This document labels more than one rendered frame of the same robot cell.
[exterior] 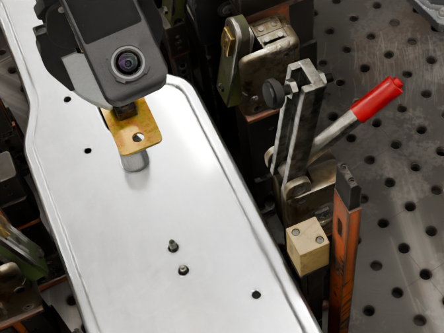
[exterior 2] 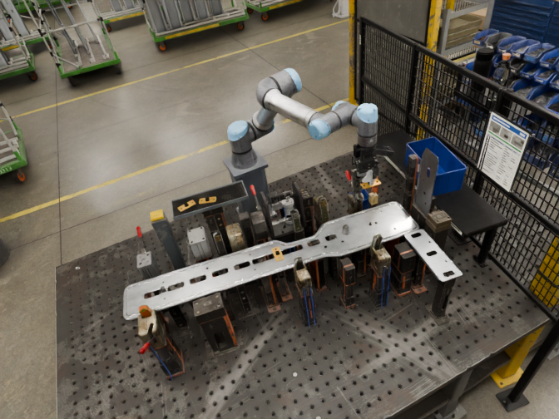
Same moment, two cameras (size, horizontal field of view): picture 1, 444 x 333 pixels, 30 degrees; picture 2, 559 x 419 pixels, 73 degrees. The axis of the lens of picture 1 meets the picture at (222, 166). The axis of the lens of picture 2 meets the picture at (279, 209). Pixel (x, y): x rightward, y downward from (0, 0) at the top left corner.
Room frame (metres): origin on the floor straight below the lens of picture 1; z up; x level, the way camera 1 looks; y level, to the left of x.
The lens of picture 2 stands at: (0.75, 1.36, 2.31)
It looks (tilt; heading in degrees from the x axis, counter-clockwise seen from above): 41 degrees down; 274
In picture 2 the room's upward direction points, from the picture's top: 10 degrees counter-clockwise
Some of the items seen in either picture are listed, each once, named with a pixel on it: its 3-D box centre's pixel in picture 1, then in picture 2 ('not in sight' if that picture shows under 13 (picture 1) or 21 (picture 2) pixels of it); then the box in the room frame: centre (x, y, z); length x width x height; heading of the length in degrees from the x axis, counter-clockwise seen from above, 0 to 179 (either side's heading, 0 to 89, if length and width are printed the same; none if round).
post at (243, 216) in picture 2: not in sight; (250, 243); (1.01, 0.00, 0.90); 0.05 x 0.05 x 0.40; 14
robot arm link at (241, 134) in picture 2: not in sight; (239, 135); (1.01, -0.46, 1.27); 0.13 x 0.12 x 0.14; 37
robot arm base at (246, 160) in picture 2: not in sight; (243, 154); (1.01, -0.46, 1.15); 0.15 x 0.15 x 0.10
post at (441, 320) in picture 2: not in sight; (442, 295); (0.17, 0.40, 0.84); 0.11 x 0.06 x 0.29; 104
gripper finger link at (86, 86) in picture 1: (80, 62); (368, 179); (0.44, 0.10, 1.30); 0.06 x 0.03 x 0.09; 14
